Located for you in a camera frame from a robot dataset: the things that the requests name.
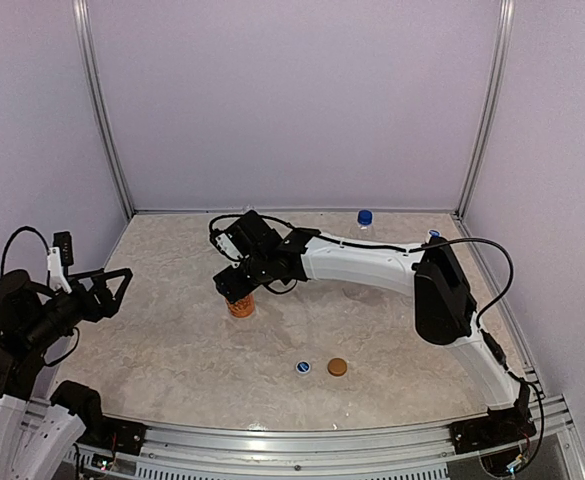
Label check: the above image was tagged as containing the right aluminium post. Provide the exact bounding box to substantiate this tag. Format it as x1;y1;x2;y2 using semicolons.
455;0;516;222

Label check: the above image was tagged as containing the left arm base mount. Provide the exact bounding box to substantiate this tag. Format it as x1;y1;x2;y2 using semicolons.
51;380;147;456

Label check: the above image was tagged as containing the left camera cable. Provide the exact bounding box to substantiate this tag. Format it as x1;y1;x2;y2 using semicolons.
0;225;53;276

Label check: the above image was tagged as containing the Pepsi bottle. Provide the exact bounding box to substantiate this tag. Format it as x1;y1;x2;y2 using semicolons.
354;209;374;240

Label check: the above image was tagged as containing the orange juice bottle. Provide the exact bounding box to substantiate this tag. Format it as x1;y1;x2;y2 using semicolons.
226;293;256;318

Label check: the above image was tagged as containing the aluminium front rail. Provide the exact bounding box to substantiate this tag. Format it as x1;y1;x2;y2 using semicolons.
9;394;585;480

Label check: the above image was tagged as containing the aluminium post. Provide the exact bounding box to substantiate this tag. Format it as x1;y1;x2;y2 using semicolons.
72;0;136;221
455;0;516;222

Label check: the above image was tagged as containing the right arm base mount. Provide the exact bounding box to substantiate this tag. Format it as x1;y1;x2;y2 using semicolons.
449;391;537;454

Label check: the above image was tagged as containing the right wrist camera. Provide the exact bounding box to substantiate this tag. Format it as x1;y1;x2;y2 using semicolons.
210;228;243;263

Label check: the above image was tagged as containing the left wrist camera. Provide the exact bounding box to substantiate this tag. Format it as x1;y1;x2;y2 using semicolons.
47;231;74;294

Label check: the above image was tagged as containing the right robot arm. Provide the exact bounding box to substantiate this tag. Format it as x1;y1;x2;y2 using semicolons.
208;210;531;444

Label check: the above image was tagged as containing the gold bottle cap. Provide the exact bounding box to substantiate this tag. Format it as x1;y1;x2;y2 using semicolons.
327;357;348;377

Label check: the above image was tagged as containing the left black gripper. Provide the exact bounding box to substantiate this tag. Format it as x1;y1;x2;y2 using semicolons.
22;267;131;352

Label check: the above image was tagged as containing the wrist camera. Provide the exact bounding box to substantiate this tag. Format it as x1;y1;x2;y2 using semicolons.
210;228;243;263
47;231;74;294

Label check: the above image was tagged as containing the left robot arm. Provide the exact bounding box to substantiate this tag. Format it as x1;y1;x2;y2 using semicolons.
0;268;133;479

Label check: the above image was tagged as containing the blue bottle cap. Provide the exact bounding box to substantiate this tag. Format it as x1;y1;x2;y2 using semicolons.
295;361;311;375

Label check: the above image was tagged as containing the blue label water bottle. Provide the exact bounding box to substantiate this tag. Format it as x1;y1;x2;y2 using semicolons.
426;229;441;242

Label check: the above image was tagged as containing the left aluminium post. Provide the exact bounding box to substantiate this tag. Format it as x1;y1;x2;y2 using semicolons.
72;0;136;221

